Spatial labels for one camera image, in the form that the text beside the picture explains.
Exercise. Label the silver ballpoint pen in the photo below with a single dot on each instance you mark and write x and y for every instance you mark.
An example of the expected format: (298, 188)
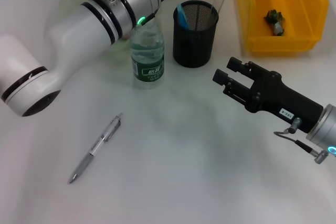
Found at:
(89, 155)

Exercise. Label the blue scissors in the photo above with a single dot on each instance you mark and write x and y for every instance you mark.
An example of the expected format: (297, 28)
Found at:
(182, 16)

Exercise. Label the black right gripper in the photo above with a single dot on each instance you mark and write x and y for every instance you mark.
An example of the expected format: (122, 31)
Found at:
(283, 100)

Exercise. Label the yellow plastic bin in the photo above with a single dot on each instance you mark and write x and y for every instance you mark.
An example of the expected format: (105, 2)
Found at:
(283, 45)

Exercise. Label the black mesh pen holder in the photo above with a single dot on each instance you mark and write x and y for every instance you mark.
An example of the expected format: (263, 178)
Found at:
(193, 51)

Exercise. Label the clear water bottle green label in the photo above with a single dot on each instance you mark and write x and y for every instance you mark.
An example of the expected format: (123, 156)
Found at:
(148, 72)

